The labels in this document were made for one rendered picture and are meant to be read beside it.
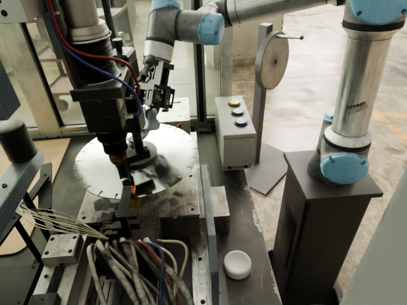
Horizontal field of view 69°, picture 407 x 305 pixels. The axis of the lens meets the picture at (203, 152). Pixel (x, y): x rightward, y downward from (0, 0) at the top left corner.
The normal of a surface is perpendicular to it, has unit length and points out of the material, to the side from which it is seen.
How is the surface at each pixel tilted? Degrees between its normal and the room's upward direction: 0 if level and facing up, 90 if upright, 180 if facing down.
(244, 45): 90
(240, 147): 90
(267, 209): 0
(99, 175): 0
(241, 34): 90
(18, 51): 90
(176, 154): 0
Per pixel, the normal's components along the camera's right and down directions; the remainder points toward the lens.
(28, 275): -0.04, -0.80
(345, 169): -0.29, 0.69
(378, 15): -0.31, 0.47
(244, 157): 0.07, 0.60
